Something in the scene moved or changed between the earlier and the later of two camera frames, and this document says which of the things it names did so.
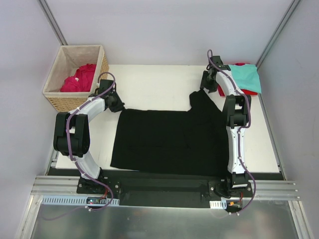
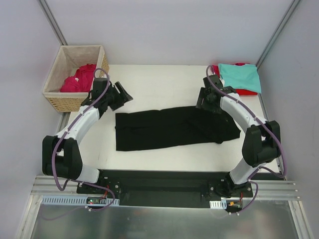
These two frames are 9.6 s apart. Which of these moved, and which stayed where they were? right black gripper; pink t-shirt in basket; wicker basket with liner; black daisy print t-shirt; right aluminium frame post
Moved: black daisy print t-shirt; right black gripper
Stayed: wicker basket with liner; pink t-shirt in basket; right aluminium frame post
